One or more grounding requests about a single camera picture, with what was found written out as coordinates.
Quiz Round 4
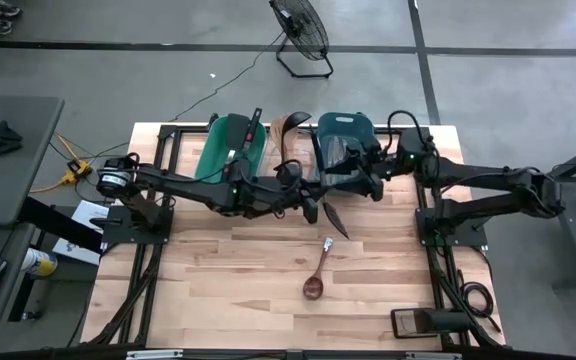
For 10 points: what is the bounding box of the black wedge-shaped part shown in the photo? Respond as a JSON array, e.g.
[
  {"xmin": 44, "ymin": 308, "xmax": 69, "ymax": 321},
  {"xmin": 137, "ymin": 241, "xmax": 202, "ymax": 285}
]
[{"xmin": 0, "ymin": 119, "xmax": 24, "ymax": 156}]

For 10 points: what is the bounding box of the blue plastic bin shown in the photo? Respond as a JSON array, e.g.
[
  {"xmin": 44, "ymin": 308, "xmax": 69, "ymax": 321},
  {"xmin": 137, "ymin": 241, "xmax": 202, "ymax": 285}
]
[{"xmin": 314, "ymin": 111, "xmax": 378, "ymax": 197}]

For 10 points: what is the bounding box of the black slotted turner steel handle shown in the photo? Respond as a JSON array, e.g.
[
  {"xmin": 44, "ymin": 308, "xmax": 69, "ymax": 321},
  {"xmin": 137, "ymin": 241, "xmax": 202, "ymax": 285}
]
[{"xmin": 309, "ymin": 127, "xmax": 351, "ymax": 241}]

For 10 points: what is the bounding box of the yellow power strip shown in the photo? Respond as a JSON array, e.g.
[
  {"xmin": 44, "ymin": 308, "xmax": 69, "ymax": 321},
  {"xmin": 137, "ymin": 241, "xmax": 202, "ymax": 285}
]
[{"xmin": 65, "ymin": 158, "xmax": 94, "ymax": 185}]

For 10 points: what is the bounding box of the small dark wooden spoon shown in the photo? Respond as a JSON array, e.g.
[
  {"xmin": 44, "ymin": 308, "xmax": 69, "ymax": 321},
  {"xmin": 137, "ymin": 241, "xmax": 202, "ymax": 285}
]
[{"xmin": 301, "ymin": 236, "xmax": 335, "ymax": 302}]

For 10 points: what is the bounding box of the yellow floor cable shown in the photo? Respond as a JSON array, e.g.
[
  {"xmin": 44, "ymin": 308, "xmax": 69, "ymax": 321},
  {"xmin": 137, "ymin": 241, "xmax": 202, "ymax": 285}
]
[{"xmin": 28, "ymin": 132, "xmax": 94, "ymax": 195}]

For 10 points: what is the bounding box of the black fan power cable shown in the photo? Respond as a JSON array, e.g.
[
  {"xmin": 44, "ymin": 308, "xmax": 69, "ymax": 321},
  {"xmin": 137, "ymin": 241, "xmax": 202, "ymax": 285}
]
[{"xmin": 166, "ymin": 30, "xmax": 286, "ymax": 124}]

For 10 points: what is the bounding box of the grey side table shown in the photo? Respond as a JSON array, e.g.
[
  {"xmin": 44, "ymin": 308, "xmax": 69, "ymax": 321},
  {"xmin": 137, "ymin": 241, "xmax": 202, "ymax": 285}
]
[{"xmin": 0, "ymin": 94, "xmax": 66, "ymax": 229}]

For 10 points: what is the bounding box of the grey desk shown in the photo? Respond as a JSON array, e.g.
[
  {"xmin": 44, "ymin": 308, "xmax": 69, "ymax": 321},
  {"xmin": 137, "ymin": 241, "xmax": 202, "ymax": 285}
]
[{"xmin": 0, "ymin": 222, "xmax": 37, "ymax": 354}]

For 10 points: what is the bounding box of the white booklet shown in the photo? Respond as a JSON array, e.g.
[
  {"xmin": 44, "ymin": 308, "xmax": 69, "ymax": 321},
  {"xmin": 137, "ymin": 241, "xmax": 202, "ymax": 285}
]
[{"xmin": 51, "ymin": 199, "xmax": 115, "ymax": 267}]

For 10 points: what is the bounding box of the clear plastic bin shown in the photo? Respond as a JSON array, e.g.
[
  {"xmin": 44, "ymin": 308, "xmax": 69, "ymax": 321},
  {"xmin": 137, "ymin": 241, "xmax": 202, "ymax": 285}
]
[{"xmin": 265, "ymin": 113, "xmax": 319, "ymax": 174}]

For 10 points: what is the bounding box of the teal plastic bin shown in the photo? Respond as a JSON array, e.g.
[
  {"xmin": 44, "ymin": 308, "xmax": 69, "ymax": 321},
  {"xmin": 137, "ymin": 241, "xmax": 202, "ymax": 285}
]
[{"xmin": 193, "ymin": 113, "xmax": 269, "ymax": 185}]

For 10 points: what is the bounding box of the black metal stand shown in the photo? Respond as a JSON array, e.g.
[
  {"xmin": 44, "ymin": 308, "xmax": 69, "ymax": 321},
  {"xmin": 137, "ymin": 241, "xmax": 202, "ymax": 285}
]
[{"xmin": 519, "ymin": 137, "xmax": 576, "ymax": 307}]

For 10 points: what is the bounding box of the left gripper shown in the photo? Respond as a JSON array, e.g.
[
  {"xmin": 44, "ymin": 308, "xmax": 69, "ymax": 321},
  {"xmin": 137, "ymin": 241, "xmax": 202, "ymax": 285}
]
[{"xmin": 267, "ymin": 158, "xmax": 320, "ymax": 225}]

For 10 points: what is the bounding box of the black plastic ladle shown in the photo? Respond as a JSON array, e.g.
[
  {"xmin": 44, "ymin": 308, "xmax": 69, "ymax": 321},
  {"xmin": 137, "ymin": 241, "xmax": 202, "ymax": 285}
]
[{"xmin": 278, "ymin": 110, "xmax": 313, "ymax": 174}]

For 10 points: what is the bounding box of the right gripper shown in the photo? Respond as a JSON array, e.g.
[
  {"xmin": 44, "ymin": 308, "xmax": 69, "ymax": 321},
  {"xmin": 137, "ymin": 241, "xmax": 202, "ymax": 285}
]
[{"xmin": 324, "ymin": 142, "xmax": 401, "ymax": 202}]

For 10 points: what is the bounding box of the steel edge bracket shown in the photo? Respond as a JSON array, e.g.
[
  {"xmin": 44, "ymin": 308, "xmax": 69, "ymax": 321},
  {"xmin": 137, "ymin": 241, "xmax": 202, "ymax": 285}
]
[
  {"xmin": 405, "ymin": 352, "xmax": 463, "ymax": 360},
  {"xmin": 125, "ymin": 349, "xmax": 185, "ymax": 360}
]

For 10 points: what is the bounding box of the black floor fan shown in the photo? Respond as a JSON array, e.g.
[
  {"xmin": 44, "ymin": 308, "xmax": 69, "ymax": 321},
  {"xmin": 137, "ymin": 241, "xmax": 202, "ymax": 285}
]
[{"xmin": 268, "ymin": 0, "xmax": 336, "ymax": 80}]

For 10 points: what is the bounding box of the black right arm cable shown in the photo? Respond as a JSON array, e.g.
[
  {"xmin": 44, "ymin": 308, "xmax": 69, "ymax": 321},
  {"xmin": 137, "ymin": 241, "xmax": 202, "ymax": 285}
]
[{"xmin": 385, "ymin": 109, "xmax": 428, "ymax": 151}]

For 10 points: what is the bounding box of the yellow white can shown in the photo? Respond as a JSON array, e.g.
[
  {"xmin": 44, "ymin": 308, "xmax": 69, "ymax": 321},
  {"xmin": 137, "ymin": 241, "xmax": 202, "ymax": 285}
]
[{"xmin": 19, "ymin": 246, "xmax": 60, "ymax": 278}]

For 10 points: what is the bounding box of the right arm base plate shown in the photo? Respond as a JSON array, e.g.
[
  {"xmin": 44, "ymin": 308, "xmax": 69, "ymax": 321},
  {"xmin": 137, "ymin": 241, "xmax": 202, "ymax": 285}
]
[{"xmin": 415, "ymin": 207, "xmax": 489, "ymax": 247}]

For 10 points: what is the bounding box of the black coiled cable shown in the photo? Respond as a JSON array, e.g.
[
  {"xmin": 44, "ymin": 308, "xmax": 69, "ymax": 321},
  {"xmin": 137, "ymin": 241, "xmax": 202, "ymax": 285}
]
[{"xmin": 459, "ymin": 269, "xmax": 503, "ymax": 335}]

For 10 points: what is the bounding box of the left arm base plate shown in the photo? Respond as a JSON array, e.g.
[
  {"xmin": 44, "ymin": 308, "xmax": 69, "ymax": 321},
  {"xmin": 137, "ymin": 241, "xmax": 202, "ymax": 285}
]
[{"xmin": 100, "ymin": 204, "xmax": 175, "ymax": 246}]

